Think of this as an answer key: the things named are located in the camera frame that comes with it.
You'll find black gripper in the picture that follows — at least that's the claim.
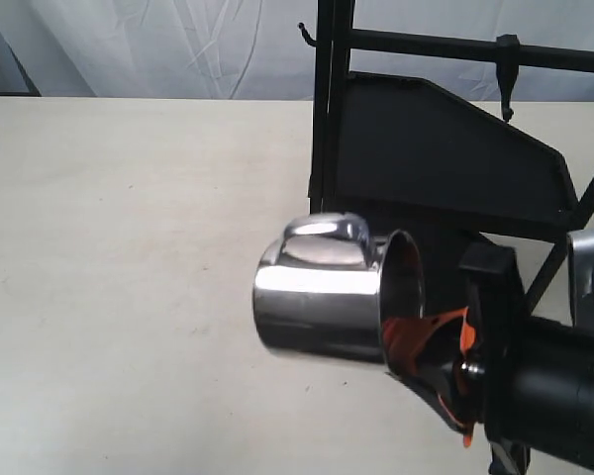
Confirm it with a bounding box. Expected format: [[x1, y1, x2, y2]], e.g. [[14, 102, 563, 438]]
[[381, 244, 530, 474]]

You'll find stainless steel mug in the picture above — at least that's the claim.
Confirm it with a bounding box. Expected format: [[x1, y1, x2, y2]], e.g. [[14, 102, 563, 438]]
[[251, 213, 426, 368]]

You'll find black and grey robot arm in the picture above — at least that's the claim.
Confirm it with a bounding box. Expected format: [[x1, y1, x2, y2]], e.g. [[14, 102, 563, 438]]
[[380, 230, 594, 474]]

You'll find black metal mug rack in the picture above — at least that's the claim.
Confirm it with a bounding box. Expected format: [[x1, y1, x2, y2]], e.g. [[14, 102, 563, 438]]
[[309, 1, 594, 313]]

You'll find black hanging hook on bar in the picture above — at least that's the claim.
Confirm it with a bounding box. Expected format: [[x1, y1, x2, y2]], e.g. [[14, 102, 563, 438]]
[[495, 34, 521, 123]]

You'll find white backdrop cloth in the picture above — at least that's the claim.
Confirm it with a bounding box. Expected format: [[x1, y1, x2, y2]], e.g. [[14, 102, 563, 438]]
[[0, 1, 594, 100]]

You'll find black side hook on post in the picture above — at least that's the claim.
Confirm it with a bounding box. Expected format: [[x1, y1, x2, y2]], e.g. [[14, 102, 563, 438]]
[[298, 22, 317, 48]]

